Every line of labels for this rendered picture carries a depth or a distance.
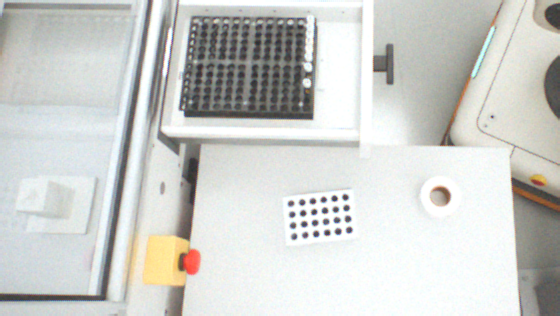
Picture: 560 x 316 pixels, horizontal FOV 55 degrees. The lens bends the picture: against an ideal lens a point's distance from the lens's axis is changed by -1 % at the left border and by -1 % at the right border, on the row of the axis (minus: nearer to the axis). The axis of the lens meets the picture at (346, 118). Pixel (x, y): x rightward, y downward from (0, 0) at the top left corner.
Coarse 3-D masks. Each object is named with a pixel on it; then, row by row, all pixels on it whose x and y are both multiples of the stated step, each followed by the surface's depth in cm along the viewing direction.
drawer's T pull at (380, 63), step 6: (390, 48) 91; (390, 54) 91; (372, 60) 91; (378, 60) 90; (384, 60) 90; (390, 60) 90; (372, 66) 90; (378, 66) 90; (384, 66) 90; (390, 66) 90; (390, 72) 90; (390, 78) 89; (390, 84) 90
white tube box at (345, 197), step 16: (320, 192) 95; (336, 192) 95; (352, 192) 95; (288, 208) 94; (304, 208) 94; (320, 208) 94; (336, 208) 97; (352, 208) 94; (288, 224) 93; (304, 224) 97; (320, 224) 93; (336, 224) 93; (352, 224) 93; (288, 240) 92; (304, 240) 92; (320, 240) 92; (336, 240) 94
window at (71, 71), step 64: (0, 0) 50; (64, 0) 60; (128, 0) 77; (0, 64) 50; (64, 64) 61; (128, 64) 78; (0, 128) 50; (64, 128) 61; (128, 128) 78; (0, 192) 50; (64, 192) 61; (0, 256) 50; (64, 256) 61
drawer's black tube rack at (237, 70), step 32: (192, 32) 94; (224, 32) 94; (256, 32) 94; (288, 32) 94; (192, 64) 92; (224, 64) 92; (256, 64) 92; (288, 64) 92; (192, 96) 90; (224, 96) 90; (256, 96) 90; (288, 96) 90
